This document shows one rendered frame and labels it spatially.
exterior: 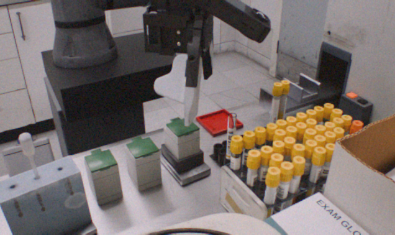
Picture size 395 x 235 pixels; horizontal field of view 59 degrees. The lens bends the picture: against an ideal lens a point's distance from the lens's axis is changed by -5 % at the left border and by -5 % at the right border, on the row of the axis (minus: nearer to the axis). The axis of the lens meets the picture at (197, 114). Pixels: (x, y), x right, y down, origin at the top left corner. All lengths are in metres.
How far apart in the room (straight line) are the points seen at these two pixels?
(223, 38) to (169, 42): 2.93
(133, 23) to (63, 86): 2.24
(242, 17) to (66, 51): 0.48
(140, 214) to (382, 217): 0.32
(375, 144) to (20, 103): 2.02
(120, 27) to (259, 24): 2.50
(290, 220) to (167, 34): 0.28
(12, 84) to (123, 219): 1.76
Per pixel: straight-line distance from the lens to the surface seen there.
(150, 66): 0.78
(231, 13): 0.46
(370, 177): 0.42
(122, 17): 2.91
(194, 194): 0.56
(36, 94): 2.28
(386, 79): 0.74
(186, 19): 0.46
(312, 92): 0.77
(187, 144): 0.56
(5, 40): 2.14
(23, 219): 0.48
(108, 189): 0.55
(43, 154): 0.58
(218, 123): 0.72
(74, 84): 0.74
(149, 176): 0.56
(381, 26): 0.73
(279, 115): 0.67
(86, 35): 0.82
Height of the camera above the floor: 1.26
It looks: 31 degrees down
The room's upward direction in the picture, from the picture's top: straight up
